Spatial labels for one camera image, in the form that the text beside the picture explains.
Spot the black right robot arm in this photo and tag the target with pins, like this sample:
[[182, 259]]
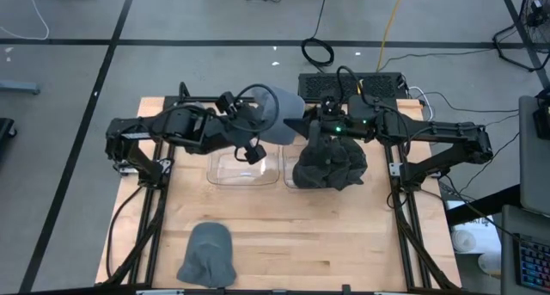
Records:
[[429, 129]]

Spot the grey metal foot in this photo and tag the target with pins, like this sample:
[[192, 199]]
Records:
[[19, 87]]

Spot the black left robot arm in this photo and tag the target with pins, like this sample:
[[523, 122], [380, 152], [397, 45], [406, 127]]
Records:
[[142, 129]]

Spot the black perforated box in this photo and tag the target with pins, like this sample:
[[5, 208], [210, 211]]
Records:
[[378, 86]]

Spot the white paper roll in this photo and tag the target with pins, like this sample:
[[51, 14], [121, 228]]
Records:
[[463, 241]]

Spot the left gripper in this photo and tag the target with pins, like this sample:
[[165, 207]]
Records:
[[223, 129]]

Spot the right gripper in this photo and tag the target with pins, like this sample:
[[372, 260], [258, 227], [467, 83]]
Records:
[[337, 126]]

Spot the black bar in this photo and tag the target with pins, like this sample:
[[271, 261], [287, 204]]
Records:
[[481, 207]]

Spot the grey baseball cap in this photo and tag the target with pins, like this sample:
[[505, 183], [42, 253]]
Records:
[[283, 114], [206, 256]]

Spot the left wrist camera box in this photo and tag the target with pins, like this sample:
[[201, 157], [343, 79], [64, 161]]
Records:
[[256, 154]]

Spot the backlit keyboard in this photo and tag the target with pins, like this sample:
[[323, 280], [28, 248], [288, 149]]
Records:
[[535, 262]]

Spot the clear plastic bin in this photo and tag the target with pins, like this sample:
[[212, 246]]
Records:
[[289, 166], [240, 174]]

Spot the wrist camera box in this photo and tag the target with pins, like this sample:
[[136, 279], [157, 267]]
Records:
[[330, 106], [256, 154]]

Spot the black floor fan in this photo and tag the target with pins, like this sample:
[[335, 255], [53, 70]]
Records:
[[537, 7]]

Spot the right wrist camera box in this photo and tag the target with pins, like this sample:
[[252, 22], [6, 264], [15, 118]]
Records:
[[330, 106]]

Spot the grey desk monitor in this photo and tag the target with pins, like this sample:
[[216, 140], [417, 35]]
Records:
[[535, 179]]

